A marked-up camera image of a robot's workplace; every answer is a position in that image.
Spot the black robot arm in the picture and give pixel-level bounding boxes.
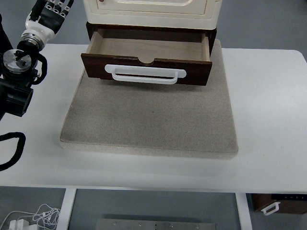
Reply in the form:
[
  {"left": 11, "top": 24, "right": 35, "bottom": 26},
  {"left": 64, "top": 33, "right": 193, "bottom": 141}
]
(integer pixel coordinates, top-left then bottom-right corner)
[{"left": 0, "top": 0, "right": 74, "bottom": 117}]

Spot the white table leg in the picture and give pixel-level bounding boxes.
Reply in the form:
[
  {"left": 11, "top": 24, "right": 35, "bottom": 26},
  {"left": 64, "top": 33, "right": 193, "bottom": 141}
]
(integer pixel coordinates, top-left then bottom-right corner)
[
  {"left": 56, "top": 188, "right": 77, "bottom": 230},
  {"left": 235, "top": 193, "right": 252, "bottom": 230}
]

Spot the white table leg left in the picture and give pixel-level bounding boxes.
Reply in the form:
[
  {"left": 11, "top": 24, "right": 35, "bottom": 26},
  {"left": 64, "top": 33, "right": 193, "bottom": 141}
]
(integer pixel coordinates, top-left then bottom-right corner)
[{"left": 56, "top": 188, "right": 77, "bottom": 230}]

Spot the white table leg right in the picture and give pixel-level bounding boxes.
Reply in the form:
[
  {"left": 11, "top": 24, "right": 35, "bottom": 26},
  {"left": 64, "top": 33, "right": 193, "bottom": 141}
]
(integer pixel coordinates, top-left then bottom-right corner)
[{"left": 235, "top": 193, "right": 252, "bottom": 230}]

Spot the white drawer handle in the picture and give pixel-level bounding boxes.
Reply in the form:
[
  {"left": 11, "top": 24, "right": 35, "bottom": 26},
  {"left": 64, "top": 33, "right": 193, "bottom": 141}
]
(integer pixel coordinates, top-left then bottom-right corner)
[{"left": 105, "top": 64, "right": 187, "bottom": 85}]

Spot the white power adapter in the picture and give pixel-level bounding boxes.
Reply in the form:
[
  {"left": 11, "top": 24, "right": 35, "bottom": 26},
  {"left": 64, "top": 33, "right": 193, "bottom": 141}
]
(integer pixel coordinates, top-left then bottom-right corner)
[{"left": 9, "top": 219, "right": 29, "bottom": 230}]

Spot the white cable bundle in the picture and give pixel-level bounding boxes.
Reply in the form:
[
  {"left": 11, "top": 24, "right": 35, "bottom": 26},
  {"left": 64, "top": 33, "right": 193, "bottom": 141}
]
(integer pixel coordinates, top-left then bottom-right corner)
[{"left": 0, "top": 204, "right": 61, "bottom": 230}]

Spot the brown wooden box on floor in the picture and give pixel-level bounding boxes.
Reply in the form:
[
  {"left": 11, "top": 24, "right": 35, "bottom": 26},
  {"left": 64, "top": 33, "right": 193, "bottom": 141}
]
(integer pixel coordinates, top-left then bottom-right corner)
[{"left": 251, "top": 194, "right": 307, "bottom": 214}]

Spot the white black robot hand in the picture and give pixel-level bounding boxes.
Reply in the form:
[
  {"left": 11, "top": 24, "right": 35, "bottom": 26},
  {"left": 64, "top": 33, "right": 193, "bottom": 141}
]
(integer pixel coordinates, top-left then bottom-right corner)
[{"left": 22, "top": 0, "right": 74, "bottom": 40}]

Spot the grey fabric cushion pad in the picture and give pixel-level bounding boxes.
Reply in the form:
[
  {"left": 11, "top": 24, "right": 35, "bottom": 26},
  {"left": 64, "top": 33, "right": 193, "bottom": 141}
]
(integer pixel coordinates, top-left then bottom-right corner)
[{"left": 60, "top": 40, "right": 238, "bottom": 159}]

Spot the white handle on floor box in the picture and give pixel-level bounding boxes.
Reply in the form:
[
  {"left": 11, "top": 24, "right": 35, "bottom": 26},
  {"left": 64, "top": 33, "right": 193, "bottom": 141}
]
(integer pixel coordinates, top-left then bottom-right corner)
[{"left": 261, "top": 202, "right": 280, "bottom": 216}]

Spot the dark wooden drawer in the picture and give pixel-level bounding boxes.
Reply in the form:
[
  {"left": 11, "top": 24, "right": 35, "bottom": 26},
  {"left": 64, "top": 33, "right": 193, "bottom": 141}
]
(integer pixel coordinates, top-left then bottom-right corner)
[{"left": 81, "top": 29, "right": 212, "bottom": 86}]

